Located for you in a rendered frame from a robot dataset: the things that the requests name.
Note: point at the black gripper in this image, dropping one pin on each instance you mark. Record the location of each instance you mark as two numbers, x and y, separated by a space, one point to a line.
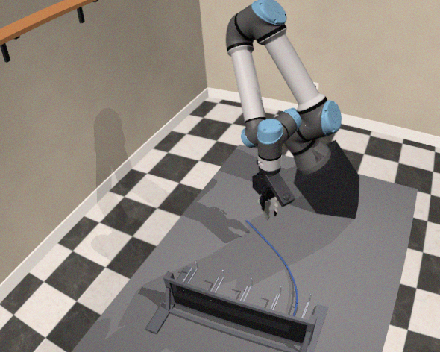
261 187

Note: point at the grey metal rack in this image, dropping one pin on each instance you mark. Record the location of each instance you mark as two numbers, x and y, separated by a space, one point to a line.
240 313

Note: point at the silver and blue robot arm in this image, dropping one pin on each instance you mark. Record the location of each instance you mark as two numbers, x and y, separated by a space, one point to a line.
316 117

